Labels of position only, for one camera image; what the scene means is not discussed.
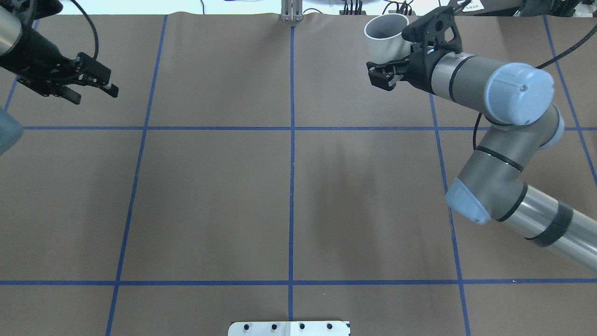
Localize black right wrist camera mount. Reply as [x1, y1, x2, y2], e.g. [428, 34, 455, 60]
[402, 6, 463, 56]

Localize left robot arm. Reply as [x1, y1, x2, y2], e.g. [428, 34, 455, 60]
[0, 0, 119, 105]

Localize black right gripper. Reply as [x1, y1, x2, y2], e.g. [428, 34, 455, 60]
[367, 49, 441, 94]

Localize aluminium frame post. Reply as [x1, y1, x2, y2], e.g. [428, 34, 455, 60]
[280, 0, 304, 22]

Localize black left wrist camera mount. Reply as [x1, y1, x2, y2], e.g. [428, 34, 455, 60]
[0, 0, 63, 23]

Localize black orange power strip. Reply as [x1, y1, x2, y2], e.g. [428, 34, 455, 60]
[339, 0, 416, 16]

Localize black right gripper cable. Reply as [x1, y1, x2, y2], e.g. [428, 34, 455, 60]
[472, 23, 597, 152]

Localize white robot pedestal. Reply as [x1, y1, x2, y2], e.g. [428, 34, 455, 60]
[228, 321, 351, 336]

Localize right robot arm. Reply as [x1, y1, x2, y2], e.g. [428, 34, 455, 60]
[366, 49, 596, 272]

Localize white mug with handle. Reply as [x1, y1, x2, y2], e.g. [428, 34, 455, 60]
[364, 14, 411, 64]

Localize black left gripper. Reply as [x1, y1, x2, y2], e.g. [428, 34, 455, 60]
[1, 28, 119, 105]

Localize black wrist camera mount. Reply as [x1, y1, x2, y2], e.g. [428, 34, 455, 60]
[0, 0, 63, 23]
[402, 6, 463, 56]

